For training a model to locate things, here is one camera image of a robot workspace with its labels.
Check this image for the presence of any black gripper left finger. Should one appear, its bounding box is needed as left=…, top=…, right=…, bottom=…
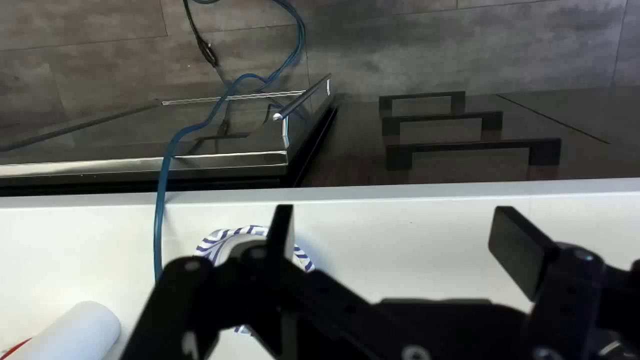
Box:
left=122, top=202, right=377, bottom=360

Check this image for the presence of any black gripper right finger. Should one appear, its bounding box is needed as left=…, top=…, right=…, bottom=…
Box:
left=489, top=204, right=640, bottom=360

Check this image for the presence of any blue patterned white bowl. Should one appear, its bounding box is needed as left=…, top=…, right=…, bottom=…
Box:
left=195, top=222, right=316, bottom=336

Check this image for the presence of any dark wood base cabinet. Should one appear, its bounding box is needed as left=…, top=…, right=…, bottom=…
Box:
left=296, top=86, right=640, bottom=183

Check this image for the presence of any stainless steel dishwasher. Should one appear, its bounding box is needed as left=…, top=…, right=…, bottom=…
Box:
left=0, top=73, right=338, bottom=195

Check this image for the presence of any long thin counter cable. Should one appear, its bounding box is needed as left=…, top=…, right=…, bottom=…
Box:
left=151, top=0, right=310, bottom=286

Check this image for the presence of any white mug with red handle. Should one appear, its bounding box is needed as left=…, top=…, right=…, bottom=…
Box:
left=0, top=297, right=124, bottom=360

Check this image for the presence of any black drawer handle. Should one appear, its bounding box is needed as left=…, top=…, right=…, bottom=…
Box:
left=381, top=109, right=505, bottom=139
left=378, top=90, right=469, bottom=115
left=387, top=136, right=563, bottom=172

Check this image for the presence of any black floor cable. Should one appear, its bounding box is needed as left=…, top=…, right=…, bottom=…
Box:
left=181, top=0, right=232, bottom=136

